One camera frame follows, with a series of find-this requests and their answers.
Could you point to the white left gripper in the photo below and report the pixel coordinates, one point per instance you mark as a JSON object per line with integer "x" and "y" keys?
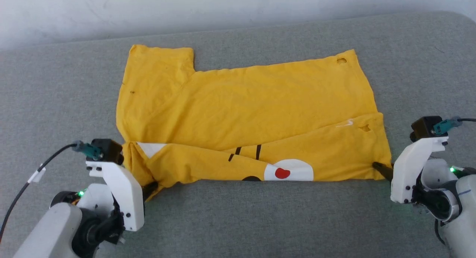
{"x": 128, "y": 198}

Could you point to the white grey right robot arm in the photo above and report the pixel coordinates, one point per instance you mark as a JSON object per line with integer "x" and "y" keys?
{"x": 459, "y": 213}

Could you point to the grey fabric sofa cushion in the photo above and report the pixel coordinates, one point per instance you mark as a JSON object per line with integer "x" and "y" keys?
{"x": 260, "y": 221}

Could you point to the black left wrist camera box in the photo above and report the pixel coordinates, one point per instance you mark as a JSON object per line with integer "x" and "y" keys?
{"x": 108, "y": 150}

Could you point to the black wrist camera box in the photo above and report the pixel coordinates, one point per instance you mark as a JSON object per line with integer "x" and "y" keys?
{"x": 108, "y": 150}
{"x": 424, "y": 128}

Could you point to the yellow cartoon print t-shirt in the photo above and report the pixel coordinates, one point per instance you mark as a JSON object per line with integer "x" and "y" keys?
{"x": 253, "y": 109}

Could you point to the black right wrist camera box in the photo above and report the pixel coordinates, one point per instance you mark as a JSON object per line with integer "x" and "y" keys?
{"x": 424, "y": 128}

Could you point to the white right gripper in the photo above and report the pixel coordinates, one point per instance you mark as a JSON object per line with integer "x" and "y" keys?
{"x": 405, "y": 176}

